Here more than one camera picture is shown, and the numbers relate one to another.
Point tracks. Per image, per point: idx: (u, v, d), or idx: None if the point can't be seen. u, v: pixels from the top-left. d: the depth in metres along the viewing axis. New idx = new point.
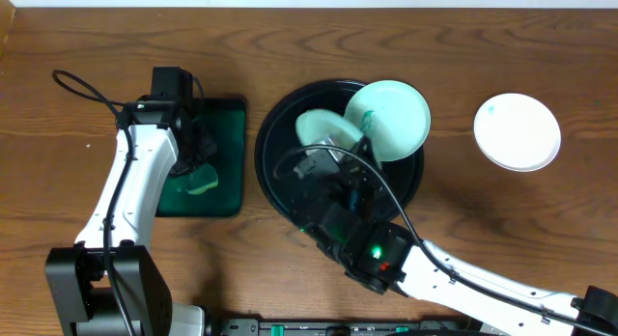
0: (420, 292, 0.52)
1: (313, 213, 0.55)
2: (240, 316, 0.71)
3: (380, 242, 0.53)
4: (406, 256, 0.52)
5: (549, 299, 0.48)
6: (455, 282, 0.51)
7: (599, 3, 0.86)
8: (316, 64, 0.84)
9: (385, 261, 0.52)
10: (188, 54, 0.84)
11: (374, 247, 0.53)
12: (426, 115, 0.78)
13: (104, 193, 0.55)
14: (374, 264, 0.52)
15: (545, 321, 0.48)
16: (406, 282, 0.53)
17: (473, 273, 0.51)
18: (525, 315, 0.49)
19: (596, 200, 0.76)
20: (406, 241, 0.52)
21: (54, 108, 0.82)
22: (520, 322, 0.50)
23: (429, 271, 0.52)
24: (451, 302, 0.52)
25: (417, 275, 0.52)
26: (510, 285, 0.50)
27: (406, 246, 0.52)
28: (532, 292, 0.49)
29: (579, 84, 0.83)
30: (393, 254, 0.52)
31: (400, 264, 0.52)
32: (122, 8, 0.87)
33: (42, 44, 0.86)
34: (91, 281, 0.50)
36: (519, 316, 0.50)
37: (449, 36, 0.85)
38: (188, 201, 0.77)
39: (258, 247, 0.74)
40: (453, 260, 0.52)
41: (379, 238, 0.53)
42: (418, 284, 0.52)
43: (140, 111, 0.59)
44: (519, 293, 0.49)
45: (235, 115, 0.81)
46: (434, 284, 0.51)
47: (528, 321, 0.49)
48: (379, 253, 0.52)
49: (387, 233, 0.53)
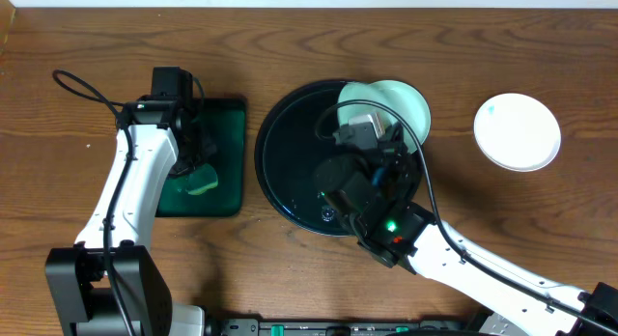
0: (429, 270, 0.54)
1: (336, 178, 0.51)
2: (240, 316, 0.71)
3: (395, 217, 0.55)
4: (419, 233, 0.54)
5: (557, 291, 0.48)
6: (464, 263, 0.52)
7: (599, 3, 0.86)
8: (316, 64, 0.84)
9: (400, 235, 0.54)
10: (189, 54, 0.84)
11: (389, 221, 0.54)
12: (426, 113, 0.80)
13: (104, 193, 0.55)
14: (387, 236, 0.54)
15: (548, 309, 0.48)
16: (415, 258, 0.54)
17: (483, 256, 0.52)
18: (530, 301, 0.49)
19: (597, 200, 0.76)
20: (422, 219, 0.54)
21: (54, 108, 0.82)
22: (523, 309, 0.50)
23: (440, 250, 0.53)
24: (458, 281, 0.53)
25: (428, 253, 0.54)
26: (519, 271, 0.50)
27: (420, 225, 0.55)
28: (540, 282, 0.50)
29: (579, 84, 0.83)
30: (407, 230, 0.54)
31: (413, 239, 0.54)
32: (122, 7, 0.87)
33: (42, 44, 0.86)
34: (91, 282, 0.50)
36: (523, 302, 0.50)
37: (449, 36, 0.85)
38: (188, 201, 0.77)
39: (258, 247, 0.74)
40: (466, 241, 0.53)
41: (395, 211, 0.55)
42: (428, 260, 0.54)
43: (140, 111, 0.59)
44: (527, 280, 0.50)
45: (235, 115, 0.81)
46: (443, 262, 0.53)
47: (532, 308, 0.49)
48: (393, 227, 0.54)
49: (404, 210, 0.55)
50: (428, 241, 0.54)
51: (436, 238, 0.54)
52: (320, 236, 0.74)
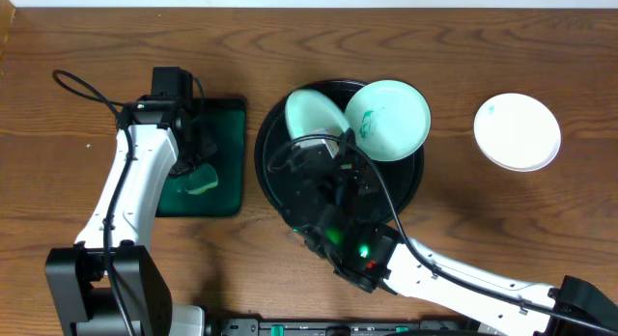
0: (406, 288, 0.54)
1: (309, 214, 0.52)
2: (240, 317, 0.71)
3: (367, 241, 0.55)
4: (391, 254, 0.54)
5: (527, 292, 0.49)
6: (436, 277, 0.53)
7: (600, 4, 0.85)
8: (316, 64, 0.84)
9: (372, 260, 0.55)
10: (189, 54, 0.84)
11: (361, 246, 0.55)
12: (426, 115, 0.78)
13: (105, 193, 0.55)
14: (360, 261, 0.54)
15: (523, 311, 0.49)
16: (391, 279, 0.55)
17: (454, 267, 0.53)
18: (505, 307, 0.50)
19: (596, 201, 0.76)
20: (392, 239, 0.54)
21: (53, 109, 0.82)
22: (499, 315, 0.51)
23: (412, 267, 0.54)
24: (435, 296, 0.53)
25: (402, 271, 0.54)
26: (491, 277, 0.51)
27: (391, 245, 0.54)
28: (511, 285, 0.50)
29: (579, 84, 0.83)
30: (379, 252, 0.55)
31: (386, 261, 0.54)
32: (121, 8, 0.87)
33: (42, 44, 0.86)
34: (91, 281, 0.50)
36: (499, 308, 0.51)
37: (449, 36, 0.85)
38: (188, 201, 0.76)
39: (257, 247, 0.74)
40: (436, 255, 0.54)
41: (366, 237, 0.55)
42: (403, 279, 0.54)
43: (140, 111, 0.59)
44: (498, 285, 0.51)
45: (235, 115, 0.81)
46: (416, 279, 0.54)
47: (507, 313, 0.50)
48: (365, 252, 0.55)
49: (374, 233, 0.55)
50: (401, 260, 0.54)
51: (407, 254, 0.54)
52: None
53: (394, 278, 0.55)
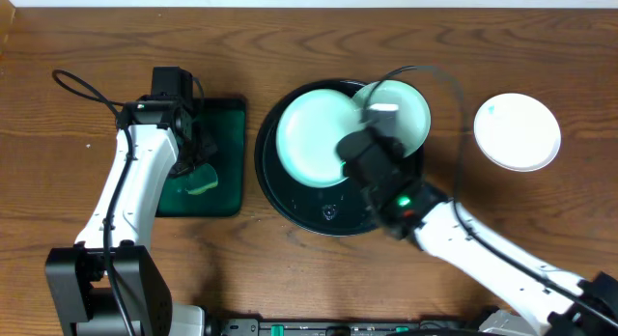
0: (435, 244, 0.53)
1: (354, 151, 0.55)
2: (240, 317, 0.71)
3: (408, 192, 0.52)
4: (432, 209, 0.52)
5: (556, 275, 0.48)
6: (470, 239, 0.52)
7: (600, 3, 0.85)
8: (316, 64, 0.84)
9: (411, 210, 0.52)
10: (189, 54, 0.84)
11: (403, 196, 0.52)
12: (426, 115, 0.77)
13: (105, 192, 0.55)
14: (397, 208, 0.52)
15: (546, 291, 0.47)
16: (424, 232, 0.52)
17: (489, 237, 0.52)
18: (528, 282, 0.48)
19: (596, 201, 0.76)
20: (435, 198, 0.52)
21: (53, 109, 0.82)
22: (520, 289, 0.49)
23: (447, 225, 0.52)
24: (462, 257, 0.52)
25: (435, 227, 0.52)
26: (522, 254, 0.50)
27: (434, 203, 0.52)
28: (541, 266, 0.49)
29: (579, 84, 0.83)
30: (420, 207, 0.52)
31: (423, 214, 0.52)
32: (121, 8, 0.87)
33: (42, 44, 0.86)
34: (91, 281, 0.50)
36: (520, 282, 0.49)
37: (449, 36, 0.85)
38: (188, 201, 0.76)
39: (257, 247, 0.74)
40: (475, 223, 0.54)
41: (410, 187, 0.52)
42: (435, 234, 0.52)
43: (140, 111, 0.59)
44: (528, 262, 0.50)
45: (235, 115, 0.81)
46: (449, 238, 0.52)
47: (529, 288, 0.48)
48: (406, 202, 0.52)
49: (418, 186, 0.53)
50: (438, 216, 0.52)
51: (445, 212, 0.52)
52: (320, 236, 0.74)
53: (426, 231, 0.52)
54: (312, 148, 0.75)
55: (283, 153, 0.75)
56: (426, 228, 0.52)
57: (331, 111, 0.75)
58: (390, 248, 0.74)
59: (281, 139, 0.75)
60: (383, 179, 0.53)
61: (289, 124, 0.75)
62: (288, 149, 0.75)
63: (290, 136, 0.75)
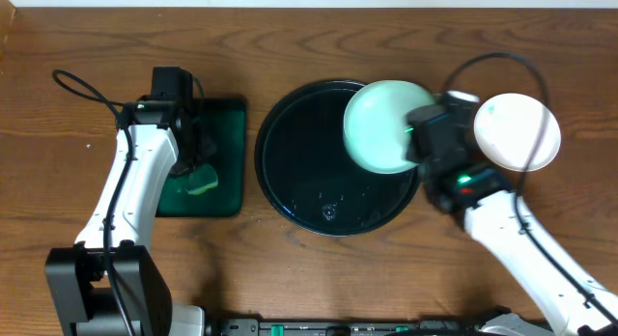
0: (487, 229, 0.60)
1: (431, 125, 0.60)
2: (240, 317, 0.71)
3: (471, 173, 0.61)
4: (490, 193, 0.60)
5: (602, 294, 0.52)
6: (521, 234, 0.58)
7: (600, 3, 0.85)
8: (316, 64, 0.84)
9: (469, 187, 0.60)
10: (189, 54, 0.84)
11: (463, 174, 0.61)
12: None
13: (105, 192, 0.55)
14: (455, 182, 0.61)
15: (586, 304, 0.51)
16: (476, 211, 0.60)
17: (542, 237, 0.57)
18: (569, 290, 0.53)
19: (596, 201, 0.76)
20: (496, 185, 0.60)
21: (54, 109, 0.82)
22: (559, 294, 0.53)
23: (503, 215, 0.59)
24: (510, 248, 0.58)
25: (491, 215, 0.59)
26: (573, 266, 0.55)
27: (494, 188, 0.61)
28: (588, 280, 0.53)
29: (579, 84, 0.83)
30: (480, 187, 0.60)
31: (481, 196, 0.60)
32: (121, 8, 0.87)
33: (42, 45, 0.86)
34: (91, 281, 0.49)
36: (562, 288, 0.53)
37: (449, 36, 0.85)
38: (189, 201, 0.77)
39: (258, 247, 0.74)
40: (533, 221, 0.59)
41: (473, 169, 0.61)
42: (489, 220, 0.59)
43: (140, 111, 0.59)
44: (576, 274, 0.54)
45: (236, 116, 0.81)
46: (501, 225, 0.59)
47: (568, 294, 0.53)
48: (465, 179, 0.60)
49: (482, 170, 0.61)
50: (496, 205, 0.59)
51: (505, 204, 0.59)
52: (320, 236, 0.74)
53: (480, 211, 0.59)
54: (382, 134, 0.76)
55: (351, 132, 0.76)
56: (481, 209, 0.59)
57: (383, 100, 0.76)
58: (390, 248, 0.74)
59: (351, 120, 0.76)
60: (444, 154, 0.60)
61: (367, 108, 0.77)
62: (359, 132, 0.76)
63: (360, 121, 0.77)
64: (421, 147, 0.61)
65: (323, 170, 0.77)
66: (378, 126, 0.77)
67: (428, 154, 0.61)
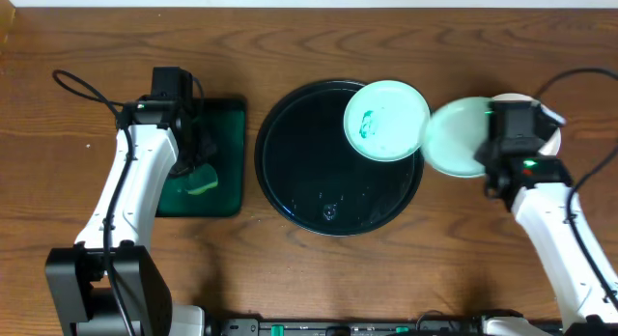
0: (531, 208, 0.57)
1: (511, 105, 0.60)
2: (240, 317, 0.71)
3: (539, 160, 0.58)
4: (552, 183, 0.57)
5: None
6: (565, 224, 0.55)
7: (600, 4, 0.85)
8: (316, 64, 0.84)
9: (531, 171, 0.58)
10: (189, 54, 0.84)
11: (531, 158, 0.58)
12: (425, 116, 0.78)
13: (105, 192, 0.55)
14: (519, 164, 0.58)
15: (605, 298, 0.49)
16: (528, 193, 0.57)
17: (584, 233, 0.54)
18: (594, 283, 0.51)
19: (596, 201, 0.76)
20: (559, 179, 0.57)
21: (54, 109, 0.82)
22: (581, 283, 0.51)
23: (553, 202, 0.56)
24: (546, 230, 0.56)
25: (539, 197, 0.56)
26: (605, 266, 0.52)
27: (557, 182, 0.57)
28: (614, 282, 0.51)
29: (579, 84, 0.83)
30: (541, 174, 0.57)
31: (541, 182, 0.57)
32: (121, 8, 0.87)
33: (42, 44, 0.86)
34: (91, 281, 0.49)
36: (586, 278, 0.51)
37: (449, 36, 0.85)
38: (188, 201, 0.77)
39: (257, 247, 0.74)
40: (581, 218, 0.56)
41: (543, 158, 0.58)
42: (536, 201, 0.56)
43: (140, 111, 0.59)
44: (605, 273, 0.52)
45: (235, 115, 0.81)
46: (547, 209, 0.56)
47: (591, 287, 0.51)
48: (530, 163, 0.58)
49: (550, 161, 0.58)
50: (550, 192, 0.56)
51: (556, 192, 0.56)
52: (320, 236, 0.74)
53: (532, 195, 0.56)
54: (457, 138, 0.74)
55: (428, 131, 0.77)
56: (535, 190, 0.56)
57: (389, 96, 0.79)
58: (390, 248, 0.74)
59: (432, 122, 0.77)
60: (517, 137, 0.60)
61: (456, 110, 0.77)
62: (352, 124, 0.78)
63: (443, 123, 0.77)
64: (496, 129, 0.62)
65: (323, 169, 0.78)
66: (454, 128, 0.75)
67: (500, 135, 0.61)
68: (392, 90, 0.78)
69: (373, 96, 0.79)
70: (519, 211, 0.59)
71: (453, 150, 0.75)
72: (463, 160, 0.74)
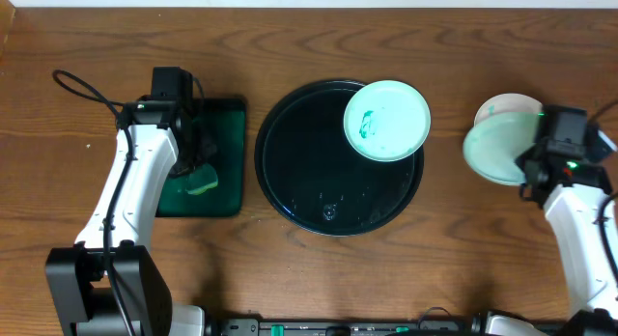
0: (563, 206, 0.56)
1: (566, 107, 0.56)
2: (240, 317, 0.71)
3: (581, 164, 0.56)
4: (592, 188, 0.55)
5: None
6: (595, 225, 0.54)
7: (600, 4, 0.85)
8: (315, 64, 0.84)
9: (573, 172, 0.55)
10: (189, 55, 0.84)
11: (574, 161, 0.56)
12: (426, 115, 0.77)
13: (105, 192, 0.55)
14: (561, 165, 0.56)
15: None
16: (566, 193, 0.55)
17: (611, 236, 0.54)
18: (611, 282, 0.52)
19: None
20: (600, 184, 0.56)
21: (54, 109, 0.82)
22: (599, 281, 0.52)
23: (587, 203, 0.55)
24: (573, 227, 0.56)
25: (575, 197, 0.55)
26: None
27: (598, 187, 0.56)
28: None
29: (579, 84, 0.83)
30: (582, 177, 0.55)
31: (581, 184, 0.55)
32: (121, 8, 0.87)
33: (42, 45, 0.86)
34: (91, 281, 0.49)
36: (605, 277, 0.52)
37: (449, 36, 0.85)
38: (189, 201, 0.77)
39: (257, 247, 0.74)
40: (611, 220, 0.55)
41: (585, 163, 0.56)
42: (571, 200, 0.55)
43: (140, 111, 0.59)
44: None
45: (235, 116, 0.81)
46: (579, 209, 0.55)
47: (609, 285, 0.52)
48: (573, 165, 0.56)
49: (594, 168, 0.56)
50: (587, 195, 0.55)
51: (592, 194, 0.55)
52: (320, 237, 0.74)
53: (569, 194, 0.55)
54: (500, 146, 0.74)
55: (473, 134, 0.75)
56: (573, 190, 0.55)
57: (389, 97, 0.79)
58: (390, 248, 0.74)
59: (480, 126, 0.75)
60: (565, 140, 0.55)
61: (507, 121, 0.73)
62: (352, 124, 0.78)
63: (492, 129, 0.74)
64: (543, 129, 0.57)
65: (323, 169, 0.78)
66: (501, 137, 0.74)
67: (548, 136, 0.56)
68: (392, 91, 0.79)
69: (373, 96, 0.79)
70: (549, 207, 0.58)
71: (493, 155, 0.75)
72: (500, 167, 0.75)
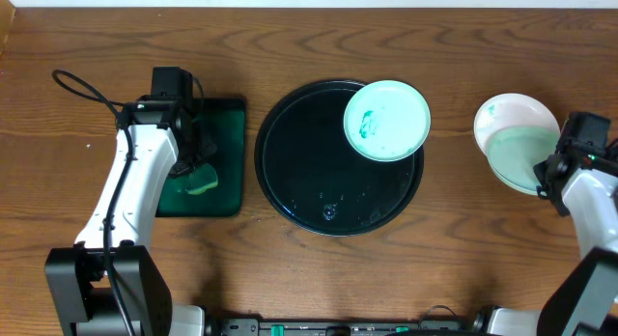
0: (579, 182, 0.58)
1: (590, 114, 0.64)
2: (240, 317, 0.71)
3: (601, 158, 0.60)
4: (611, 175, 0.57)
5: None
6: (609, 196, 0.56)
7: (600, 4, 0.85)
8: (315, 63, 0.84)
9: (591, 159, 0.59)
10: (189, 54, 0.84)
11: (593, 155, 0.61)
12: (426, 115, 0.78)
13: (104, 193, 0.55)
14: (581, 154, 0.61)
15: None
16: (584, 174, 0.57)
17: None
18: None
19: None
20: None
21: (54, 108, 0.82)
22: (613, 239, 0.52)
23: (603, 179, 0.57)
24: (587, 200, 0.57)
25: (590, 173, 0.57)
26: None
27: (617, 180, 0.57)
28: None
29: (579, 84, 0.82)
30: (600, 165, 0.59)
31: (601, 171, 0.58)
32: (121, 8, 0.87)
33: (42, 45, 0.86)
34: (91, 281, 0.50)
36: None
37: (449, 36, 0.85)
38: (188, 201, 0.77)
39: (257, 247, 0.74)
40: None
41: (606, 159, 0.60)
42: (587, 175, 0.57)
43: (140, 111, 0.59)
44: None
45: (235, 115, 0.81)
46: (595, 182, 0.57)
47: None
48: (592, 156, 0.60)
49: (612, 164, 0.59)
50: (603, 174, 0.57)
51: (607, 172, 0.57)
52: (320, 236, 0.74)
53: (587, 174, 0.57)
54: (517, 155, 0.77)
55: (500, 135, 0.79)
56: (590, 170, 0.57)
57: (388, 98, 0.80)
58: (390, 248, 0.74)
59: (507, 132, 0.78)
60: (586, 139, 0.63)
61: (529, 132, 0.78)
62: (352, 124, 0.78)
63: (516, 140, 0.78)
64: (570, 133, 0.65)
65: (323, 169, 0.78)
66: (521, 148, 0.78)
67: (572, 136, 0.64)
68: (391, 91, 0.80)
69: (372, 96, 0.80)
70: (567, 189, 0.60)
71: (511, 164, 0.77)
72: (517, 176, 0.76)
